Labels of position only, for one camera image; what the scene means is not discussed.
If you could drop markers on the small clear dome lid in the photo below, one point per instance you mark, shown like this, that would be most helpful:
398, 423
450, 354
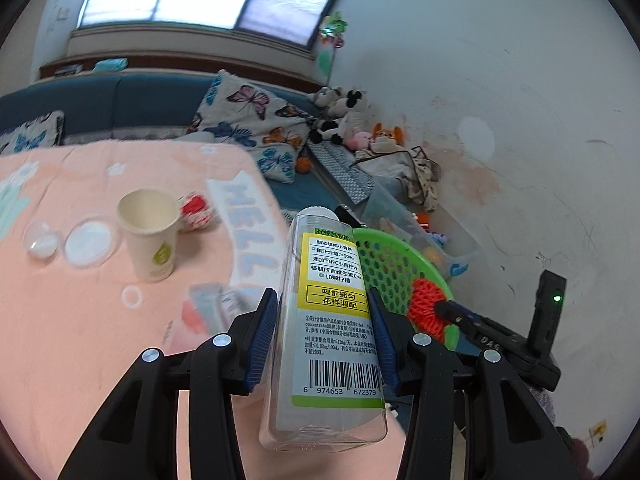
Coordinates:
42, 242

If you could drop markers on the beige cloth heap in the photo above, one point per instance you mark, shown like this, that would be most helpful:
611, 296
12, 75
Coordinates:
425, 175

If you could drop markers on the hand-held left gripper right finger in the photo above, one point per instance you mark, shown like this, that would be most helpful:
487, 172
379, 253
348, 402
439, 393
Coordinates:
382, 340

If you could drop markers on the wooden ledge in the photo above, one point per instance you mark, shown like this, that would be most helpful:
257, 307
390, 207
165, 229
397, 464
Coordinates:
175, 62

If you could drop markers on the red white candy wrapper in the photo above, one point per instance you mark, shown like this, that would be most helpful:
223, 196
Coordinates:
195, 210

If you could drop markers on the grey patterned board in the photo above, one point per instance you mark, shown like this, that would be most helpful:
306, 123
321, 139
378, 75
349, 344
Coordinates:
345, 175

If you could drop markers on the beige paper cup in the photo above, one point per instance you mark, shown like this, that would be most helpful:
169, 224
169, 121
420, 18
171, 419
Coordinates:
150, 240

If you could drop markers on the small orange ball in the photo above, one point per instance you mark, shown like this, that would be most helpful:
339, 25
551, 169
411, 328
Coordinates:
303, 165

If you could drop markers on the clear storage box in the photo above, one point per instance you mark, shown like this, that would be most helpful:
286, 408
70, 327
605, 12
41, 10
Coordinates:
460, 255

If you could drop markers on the pink plush toy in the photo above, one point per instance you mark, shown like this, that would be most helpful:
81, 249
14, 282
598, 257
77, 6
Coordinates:
360, 141

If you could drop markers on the teal tissue pack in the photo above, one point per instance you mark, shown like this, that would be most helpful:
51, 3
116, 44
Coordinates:
111, 65

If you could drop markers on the red foam net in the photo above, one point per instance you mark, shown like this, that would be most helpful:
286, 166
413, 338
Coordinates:
422, 305

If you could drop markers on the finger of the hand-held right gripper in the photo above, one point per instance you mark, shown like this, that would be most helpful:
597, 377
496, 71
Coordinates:
462, 314

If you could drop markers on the grey plush toy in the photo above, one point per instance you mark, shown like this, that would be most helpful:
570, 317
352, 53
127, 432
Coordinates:
325, 97

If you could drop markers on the colourful pinwheel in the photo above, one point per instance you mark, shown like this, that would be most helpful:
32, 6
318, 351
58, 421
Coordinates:
330, 30

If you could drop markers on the small orange toy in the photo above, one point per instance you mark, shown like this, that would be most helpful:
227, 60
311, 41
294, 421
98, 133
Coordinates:
424, 219

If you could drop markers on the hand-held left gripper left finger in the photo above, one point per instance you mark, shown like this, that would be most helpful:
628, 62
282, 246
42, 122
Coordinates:
260, 340

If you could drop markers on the blue sofa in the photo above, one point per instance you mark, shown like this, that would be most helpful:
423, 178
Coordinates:
150, 105

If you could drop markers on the clear plastic bottle yellow label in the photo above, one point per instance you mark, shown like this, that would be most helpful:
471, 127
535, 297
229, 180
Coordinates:
330, 320

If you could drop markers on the orange fox plush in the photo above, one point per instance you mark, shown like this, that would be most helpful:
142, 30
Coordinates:
386, 136

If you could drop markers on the small black white box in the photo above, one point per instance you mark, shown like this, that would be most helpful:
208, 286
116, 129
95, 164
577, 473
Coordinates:
67, 70

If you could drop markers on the green plastic basket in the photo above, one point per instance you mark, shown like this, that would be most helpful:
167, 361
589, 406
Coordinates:
390, 270

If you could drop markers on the large butterfly print pillow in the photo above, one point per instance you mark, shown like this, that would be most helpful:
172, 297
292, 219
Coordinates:
240, 105

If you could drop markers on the pile of plush toys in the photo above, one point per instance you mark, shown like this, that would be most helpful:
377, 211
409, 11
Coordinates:
345, 110

